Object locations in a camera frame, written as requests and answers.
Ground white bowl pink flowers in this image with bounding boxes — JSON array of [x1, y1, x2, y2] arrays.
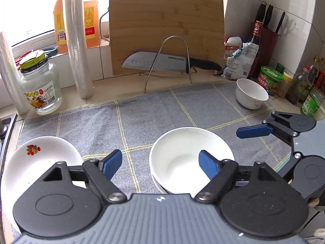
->
[[149, 127, 234, 197]]

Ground white fruit plate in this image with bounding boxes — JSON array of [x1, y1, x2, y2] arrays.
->
[[1, 136, 83, 231]]

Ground grey blue checked towel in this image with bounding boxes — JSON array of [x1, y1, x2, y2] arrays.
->
[[18, 82, 290, 195]]

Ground yellow lid spice jar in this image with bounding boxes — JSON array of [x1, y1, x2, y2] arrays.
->
[[276, 71, 293, 98]]

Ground green lid sauce jar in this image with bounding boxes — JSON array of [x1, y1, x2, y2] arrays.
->
[[257, 66, 283, 95]]

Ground dark oil glass bottle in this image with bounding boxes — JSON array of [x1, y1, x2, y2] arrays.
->
[[285, 66, 311, 105]]

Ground green label glass jar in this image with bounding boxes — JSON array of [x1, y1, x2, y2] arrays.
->
[[300, 87, 324, 117]]

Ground white plastic food bag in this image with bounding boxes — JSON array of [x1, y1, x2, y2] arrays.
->
[[221, 43, 249, 81]]

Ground red white seasoning bag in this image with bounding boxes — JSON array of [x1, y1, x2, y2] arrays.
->
[[224, 36, 242, 57]]

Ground dark soy sauce bottle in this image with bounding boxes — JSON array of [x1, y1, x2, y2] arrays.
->
[[247, 0, 267, 78]]

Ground wooden knife block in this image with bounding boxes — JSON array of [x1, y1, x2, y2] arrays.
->
[[249, 1, 285, 79]]

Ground glass jar green lid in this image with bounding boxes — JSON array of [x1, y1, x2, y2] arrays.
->
[[19, 50, 62, 115]]

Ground steel sink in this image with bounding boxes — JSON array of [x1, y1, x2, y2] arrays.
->
[[1, 113, 18, 174]]

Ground steel santoku knife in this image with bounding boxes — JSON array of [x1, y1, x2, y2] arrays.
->
[[122, 51, 222, 73]]

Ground orange oil bottle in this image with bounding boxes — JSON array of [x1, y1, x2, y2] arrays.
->
[[53, 0, 101, 54]]

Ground bamboo cutting board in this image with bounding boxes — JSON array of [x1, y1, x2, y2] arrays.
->
[[109, 0, 224, 75]]

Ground left plastic wrap roll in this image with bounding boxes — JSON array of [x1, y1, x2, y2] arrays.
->
[[1, 32, 31, 115]]

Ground plastic wrap roll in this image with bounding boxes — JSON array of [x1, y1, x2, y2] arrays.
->
[[1, 32, 31, 115], [62, 0, 94, 99]]

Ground right plastic wrap roll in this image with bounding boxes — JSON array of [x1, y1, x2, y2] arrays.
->
[[62, 0, 94, 99]]

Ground steel wire rack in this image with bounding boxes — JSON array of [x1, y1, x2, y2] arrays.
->
[[138, 36, 192, 93]]

